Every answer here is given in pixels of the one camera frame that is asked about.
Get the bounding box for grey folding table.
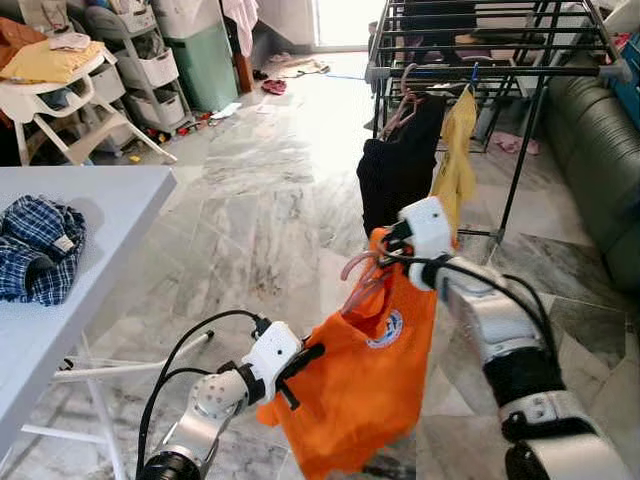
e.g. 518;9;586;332
0;164;217;480

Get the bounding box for yellow polo shirt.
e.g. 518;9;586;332
429;87;480;237

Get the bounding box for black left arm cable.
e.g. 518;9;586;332
136;309;274;473

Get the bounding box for white drawer trolley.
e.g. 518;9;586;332
84;0;197;137

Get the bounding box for black metal drying rack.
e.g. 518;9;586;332
364;0;634;242

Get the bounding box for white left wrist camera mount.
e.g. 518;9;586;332
241;319;305;387

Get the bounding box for green laundry bin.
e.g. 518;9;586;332
164;21;242;114

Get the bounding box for white baby high chair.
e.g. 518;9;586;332
0;38;180;167

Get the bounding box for green leather sofa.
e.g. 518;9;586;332
544;74;640;292

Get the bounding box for orange cloth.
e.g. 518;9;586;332
254;227;442;480

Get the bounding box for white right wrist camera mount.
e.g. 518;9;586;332
396;195;457;264

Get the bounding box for blue storage box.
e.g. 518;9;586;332
609;29;640;122

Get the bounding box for purple chair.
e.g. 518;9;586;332
399;0;522;67

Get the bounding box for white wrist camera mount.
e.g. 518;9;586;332
396;195;457;264
241;319;305;387

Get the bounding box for red plastic hanger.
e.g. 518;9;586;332
339;244;412;312

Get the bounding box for pink towel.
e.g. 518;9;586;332
221;0;262;57

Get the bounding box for blue plaid shorts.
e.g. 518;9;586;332
0;194;89;307

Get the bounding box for pink plastic hanger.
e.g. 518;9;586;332
377;64;422;142

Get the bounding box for brown cloth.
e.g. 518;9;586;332
0;17;47;67

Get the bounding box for pink cloth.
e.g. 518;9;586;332
494;134;542;157

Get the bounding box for black shirt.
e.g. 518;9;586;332
355;94;449;242

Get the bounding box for white paper sheet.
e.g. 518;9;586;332
209;101;244;120

